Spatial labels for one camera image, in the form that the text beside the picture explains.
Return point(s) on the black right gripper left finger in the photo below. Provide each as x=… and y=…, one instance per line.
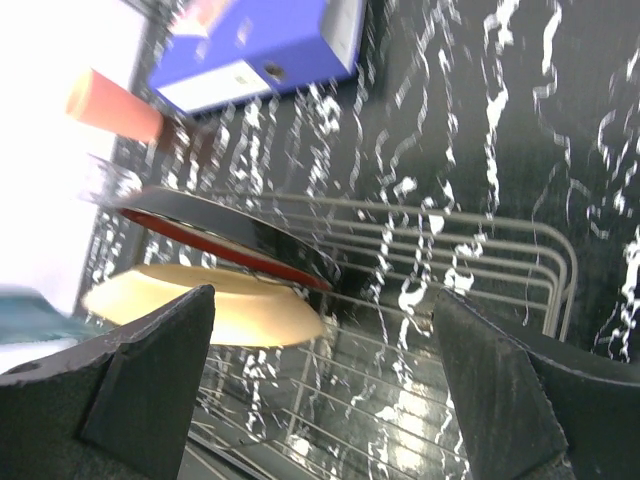
x=115, y=406

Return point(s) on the blue lever arch binder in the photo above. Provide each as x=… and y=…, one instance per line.
x=260, y=48

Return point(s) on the teal scalloped plate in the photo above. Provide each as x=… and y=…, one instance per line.
x=27, y=317

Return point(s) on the red and black plate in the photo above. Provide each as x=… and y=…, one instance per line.
x=229, y=234

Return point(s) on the red and white book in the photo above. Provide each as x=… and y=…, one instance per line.
x=199, y=17

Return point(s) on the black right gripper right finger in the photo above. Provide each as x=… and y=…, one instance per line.
x=532, y=407

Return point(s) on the pink plastic cup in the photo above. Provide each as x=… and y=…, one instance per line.
x=97, y=101

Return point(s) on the beige painted plate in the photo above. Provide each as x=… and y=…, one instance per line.
x=249, y=311

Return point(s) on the metal wire dish rack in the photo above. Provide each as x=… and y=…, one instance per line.
x=368, y=399

